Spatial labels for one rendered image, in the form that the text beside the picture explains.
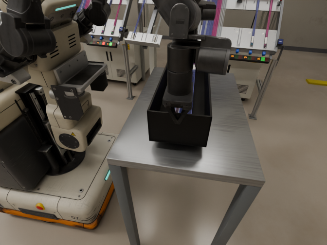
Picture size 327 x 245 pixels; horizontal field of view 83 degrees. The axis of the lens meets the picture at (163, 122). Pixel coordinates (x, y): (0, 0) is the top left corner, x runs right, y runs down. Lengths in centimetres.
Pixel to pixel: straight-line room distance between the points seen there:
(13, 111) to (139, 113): 59
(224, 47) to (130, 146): 39
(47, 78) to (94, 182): 63
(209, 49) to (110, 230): 119
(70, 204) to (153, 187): 57
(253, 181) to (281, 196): 108
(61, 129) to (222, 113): 73
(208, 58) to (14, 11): 46
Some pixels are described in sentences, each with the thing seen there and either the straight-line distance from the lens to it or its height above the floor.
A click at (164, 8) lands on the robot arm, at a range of 39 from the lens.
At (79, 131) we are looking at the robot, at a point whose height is 65.
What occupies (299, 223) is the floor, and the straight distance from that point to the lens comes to 159.
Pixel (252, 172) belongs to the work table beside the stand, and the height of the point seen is 80.
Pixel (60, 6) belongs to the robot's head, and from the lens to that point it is 78.
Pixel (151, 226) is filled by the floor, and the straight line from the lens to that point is 132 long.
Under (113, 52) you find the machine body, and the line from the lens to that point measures 256.
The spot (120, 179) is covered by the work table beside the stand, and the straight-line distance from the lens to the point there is 65.
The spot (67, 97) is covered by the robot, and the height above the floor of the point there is 85.
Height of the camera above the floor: 123
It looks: 39 degrees down
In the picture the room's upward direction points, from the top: 1 degrees clockwise
